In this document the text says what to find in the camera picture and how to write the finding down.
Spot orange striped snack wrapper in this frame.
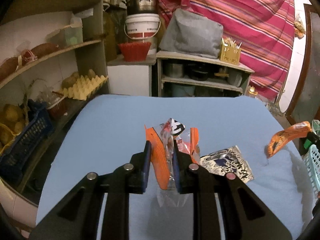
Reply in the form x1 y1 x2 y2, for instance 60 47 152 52
266 121 312 158

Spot silver black foil wrapper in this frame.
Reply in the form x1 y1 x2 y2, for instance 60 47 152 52
200 145 254 183

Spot orange clear plastic wrapper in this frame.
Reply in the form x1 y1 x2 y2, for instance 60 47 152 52
145 118 200 207

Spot light blue plastic basket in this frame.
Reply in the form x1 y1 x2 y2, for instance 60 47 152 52
303 144 320 195

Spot brown framed door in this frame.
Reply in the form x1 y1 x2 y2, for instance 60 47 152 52
285 4 319 124

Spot yellow oil bottle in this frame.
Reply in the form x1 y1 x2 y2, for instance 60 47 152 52
247 86 258 98

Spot blue table cloth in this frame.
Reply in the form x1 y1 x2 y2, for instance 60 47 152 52
35 93 317 240

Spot dark blue plastic crate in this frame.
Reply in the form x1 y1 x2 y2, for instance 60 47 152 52
1 99 53 185

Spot yellow utensil holder box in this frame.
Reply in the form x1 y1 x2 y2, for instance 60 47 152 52
220 37 242 65

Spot yellow egg tray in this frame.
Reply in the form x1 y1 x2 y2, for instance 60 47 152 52
58 75 108 101

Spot red striped hanging cloth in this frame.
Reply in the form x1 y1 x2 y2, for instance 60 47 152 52
159 0 295 100

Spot grey low shelf unit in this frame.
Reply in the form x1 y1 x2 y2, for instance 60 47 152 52
156 50 254 98

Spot white small cabinet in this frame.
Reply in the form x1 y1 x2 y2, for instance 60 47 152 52
107 55 156 96

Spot grey fabric bag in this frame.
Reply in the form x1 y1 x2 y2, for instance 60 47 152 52
159 9 223 59

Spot red plastic bowl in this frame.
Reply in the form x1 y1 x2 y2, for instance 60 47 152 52
118 42 151 62

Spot clear plastic container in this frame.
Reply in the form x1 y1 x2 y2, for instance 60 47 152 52
46 17 83 48

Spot white plastic bucket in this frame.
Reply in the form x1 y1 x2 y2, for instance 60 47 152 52
124 13 161 55

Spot steel cooking pot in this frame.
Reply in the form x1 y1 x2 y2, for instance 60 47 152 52
125 0 158 16

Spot wooden wall shelf unit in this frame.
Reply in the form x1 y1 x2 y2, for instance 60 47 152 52
1 0 109 193

